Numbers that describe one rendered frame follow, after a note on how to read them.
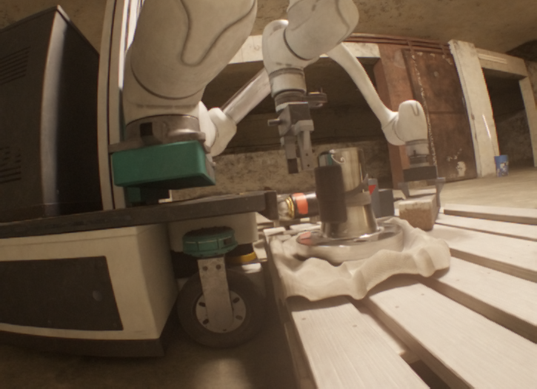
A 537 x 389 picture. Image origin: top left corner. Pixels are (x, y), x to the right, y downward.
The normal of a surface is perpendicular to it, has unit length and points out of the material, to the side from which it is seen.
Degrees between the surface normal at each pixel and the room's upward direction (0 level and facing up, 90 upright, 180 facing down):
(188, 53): 160
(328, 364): 0
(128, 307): 90
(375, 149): 90
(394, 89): 90
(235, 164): 90
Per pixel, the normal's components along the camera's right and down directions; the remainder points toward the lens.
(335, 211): -0.58, 0.07
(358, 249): -0.16, 0.02
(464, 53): 0.07, -0.01
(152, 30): -0.52, 0.60
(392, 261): 0.10, -0.51
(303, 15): -0.75, 0.29
